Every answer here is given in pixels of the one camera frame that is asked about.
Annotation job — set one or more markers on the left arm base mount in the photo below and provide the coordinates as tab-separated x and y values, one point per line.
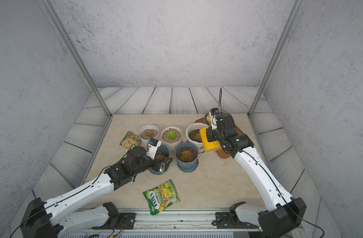
122	220

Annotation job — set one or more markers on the large white pot dark soil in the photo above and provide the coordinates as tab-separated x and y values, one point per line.
194	136

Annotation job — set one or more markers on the brown rectangular tray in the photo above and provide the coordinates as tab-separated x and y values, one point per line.
221	153

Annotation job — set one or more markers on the yellow plastic watering can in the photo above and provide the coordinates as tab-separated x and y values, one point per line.
209	146

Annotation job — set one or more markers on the green snack packet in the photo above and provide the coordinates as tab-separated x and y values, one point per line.
130	140

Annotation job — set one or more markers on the left aluminium frame post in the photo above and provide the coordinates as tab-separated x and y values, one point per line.
59	27

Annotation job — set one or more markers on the white ribbed pot green succulent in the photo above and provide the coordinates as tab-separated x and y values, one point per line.
171	137

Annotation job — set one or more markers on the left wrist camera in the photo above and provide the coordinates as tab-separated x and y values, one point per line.
152	147

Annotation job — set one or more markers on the aluminium front rail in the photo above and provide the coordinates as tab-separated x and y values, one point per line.
173	223

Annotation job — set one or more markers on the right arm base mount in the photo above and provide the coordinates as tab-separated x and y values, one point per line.
229	220

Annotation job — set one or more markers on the white round pot pinkish soil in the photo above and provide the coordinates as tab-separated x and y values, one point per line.
148	132

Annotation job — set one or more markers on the right aluminium frame post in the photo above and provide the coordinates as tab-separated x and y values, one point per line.
296	8

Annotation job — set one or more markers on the blue patterned plate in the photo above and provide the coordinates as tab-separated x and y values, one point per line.
207	119

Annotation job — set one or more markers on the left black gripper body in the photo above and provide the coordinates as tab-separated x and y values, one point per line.
153	164

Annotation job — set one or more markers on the blue pot succulent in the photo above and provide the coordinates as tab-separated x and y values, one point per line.
187	157
162	152

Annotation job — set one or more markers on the aluminium frame post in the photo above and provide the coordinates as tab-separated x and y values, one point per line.
296	8
59	27

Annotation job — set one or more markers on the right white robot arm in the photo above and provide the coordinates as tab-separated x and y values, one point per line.
281	213

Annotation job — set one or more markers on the green Fox's candy bag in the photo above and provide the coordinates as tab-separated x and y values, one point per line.
161	197

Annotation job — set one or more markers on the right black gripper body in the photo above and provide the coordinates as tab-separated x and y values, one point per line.
213	135

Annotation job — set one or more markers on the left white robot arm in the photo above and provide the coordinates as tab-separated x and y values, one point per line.
59	217

